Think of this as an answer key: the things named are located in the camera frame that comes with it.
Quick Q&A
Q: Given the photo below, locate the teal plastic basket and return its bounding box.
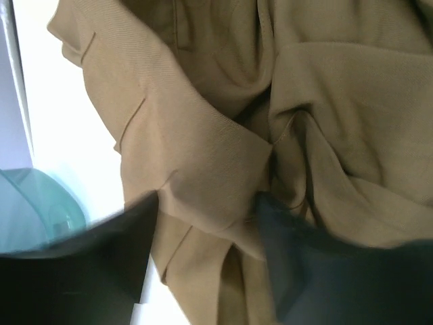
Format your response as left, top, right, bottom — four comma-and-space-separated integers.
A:
1, 168, 87, 254

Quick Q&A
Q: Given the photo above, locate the tan skirt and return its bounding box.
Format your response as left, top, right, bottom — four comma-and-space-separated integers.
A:
48, 1, 432, 324

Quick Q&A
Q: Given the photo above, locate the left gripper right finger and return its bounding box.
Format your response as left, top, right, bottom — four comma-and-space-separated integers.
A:
255, 194, 432, 324

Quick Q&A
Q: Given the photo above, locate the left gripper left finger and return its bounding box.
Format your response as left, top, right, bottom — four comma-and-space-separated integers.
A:
1, 194, 159, 324

